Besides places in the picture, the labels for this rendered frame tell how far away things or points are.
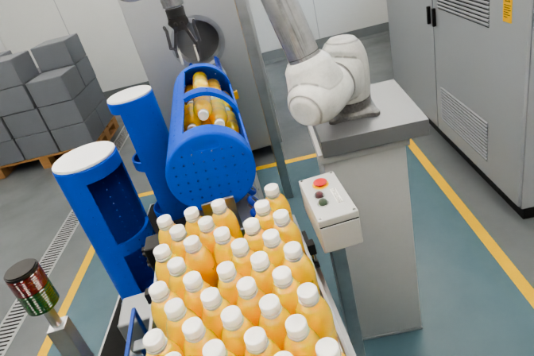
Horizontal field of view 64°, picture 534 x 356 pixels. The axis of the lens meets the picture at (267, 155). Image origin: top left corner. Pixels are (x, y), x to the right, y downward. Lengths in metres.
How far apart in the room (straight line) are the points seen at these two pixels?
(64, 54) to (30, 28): 1.96
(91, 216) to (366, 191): 1.18
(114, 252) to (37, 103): 3.04
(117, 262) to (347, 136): 1.26
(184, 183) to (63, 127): 3.67
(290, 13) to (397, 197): 0.79
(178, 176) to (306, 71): 0.50
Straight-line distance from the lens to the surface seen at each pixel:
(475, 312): 2.26
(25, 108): 5.01
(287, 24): 1.28
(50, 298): 0.99
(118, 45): 6.64
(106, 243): 2.10
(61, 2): 6.76
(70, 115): 4.87
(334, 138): 1.43
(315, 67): 1.28
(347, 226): 1.04
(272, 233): 0.99
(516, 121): 2.47
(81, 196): 1.98
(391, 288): 1.95
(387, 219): 1.71
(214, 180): 1.36
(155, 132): 2.71
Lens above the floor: 1.72
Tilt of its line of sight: 28 degrees down
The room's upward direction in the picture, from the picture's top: 15 degrees counter-clockwise
